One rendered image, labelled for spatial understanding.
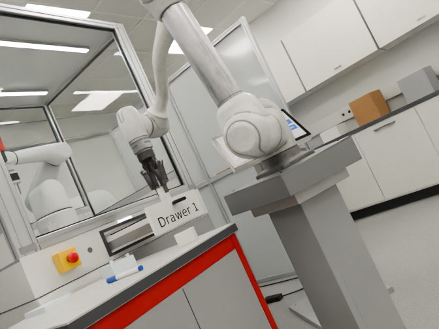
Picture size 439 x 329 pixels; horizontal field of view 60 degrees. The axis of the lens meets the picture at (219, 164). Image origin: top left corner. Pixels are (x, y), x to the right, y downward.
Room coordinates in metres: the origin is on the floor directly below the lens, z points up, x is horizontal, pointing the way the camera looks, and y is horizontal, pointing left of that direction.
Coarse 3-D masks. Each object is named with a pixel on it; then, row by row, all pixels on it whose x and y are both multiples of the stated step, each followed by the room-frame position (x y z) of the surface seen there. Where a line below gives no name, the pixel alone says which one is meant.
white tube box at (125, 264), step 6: (126, 258) 1.27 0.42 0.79; (132, 258) 1.28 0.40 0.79; (108, 264) 1.35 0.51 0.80; (114, 264) 1.24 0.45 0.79; (120, 264) 1.25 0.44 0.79; (126, 264) 1.26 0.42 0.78; (132, 264) 1.28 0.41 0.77; (102, 270) 1.30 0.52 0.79; (108, 270) 1.26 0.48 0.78; (114, 270) 1.23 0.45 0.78; (120, 270) 1.25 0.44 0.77; (102, 276) 1.32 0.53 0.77; (108, 276) 1.28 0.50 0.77
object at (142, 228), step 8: (136, 224) 1.42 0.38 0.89; (144, 224) 1.40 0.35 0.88; (120, 232) 1.48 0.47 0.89; (128, 232) 1.46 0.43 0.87; (136, 232) 1.43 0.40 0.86; (144, 232) 1.41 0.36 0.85; (152, 232) 1.39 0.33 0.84; (112, 240) 1.51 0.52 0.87; (120, 240) 1.49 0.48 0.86; (128, 240) 1.46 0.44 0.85; (136, 240) 1.45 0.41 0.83; (112, 248) 1.53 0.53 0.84
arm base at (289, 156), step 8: (288, 152) 1.37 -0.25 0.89; (296, 152) 1.39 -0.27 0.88; (304, 152) 1.40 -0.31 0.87; (312, 152) 1.41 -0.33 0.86; (272, 160) 1.38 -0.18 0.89; (280, 160) 1.37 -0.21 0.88; (288, 160) 1.36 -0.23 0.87; (296, 160) 1.37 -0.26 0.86; (264, 168) 1.44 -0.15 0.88; (272, 168) 1.38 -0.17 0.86; (280, 168) 1.34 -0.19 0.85; (256, 176) 1.46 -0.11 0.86; (264, 176) 1.44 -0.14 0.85
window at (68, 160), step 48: (0, 48) 1.47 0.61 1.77; (48, 48) 1.65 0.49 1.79; (96, 48) 1.89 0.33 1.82; (0, 96) 1.40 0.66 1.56; (48, 96) 1.57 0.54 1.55; (96, 96) 1.78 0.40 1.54; (0, 144) 1.34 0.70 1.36; (48, 144) 1.49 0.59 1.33; (96, 144) 1.68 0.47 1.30; (48, 192) 1.43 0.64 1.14; (96, 192) 1.59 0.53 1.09; (144, 192) 1.81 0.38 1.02
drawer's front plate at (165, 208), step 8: (192, 192) 1.58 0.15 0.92; (168, 200) 1.45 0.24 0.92; (184, 200) 1.52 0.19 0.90; (192, 200) 1.56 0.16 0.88; (144, 208) 1.36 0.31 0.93; (152, 208) 1.37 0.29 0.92; (160, 208) 1.40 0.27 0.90; (168, 208) 1.43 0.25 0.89; (176, 208) 1.47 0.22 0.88; (184, 208) 1.50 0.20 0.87; (192, 208) 1.54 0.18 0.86; (200, 208) 1.58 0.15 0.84; (152, 216) 1.36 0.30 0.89; (160, 216) 1.39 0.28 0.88; (184, 216) 1.49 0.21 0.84; (192, 216) 1.52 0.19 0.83; (152, 224) 1.35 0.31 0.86; (168, 224) 1.41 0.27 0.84; (176, 224) 1.44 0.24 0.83; (160, 232) 1.36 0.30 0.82
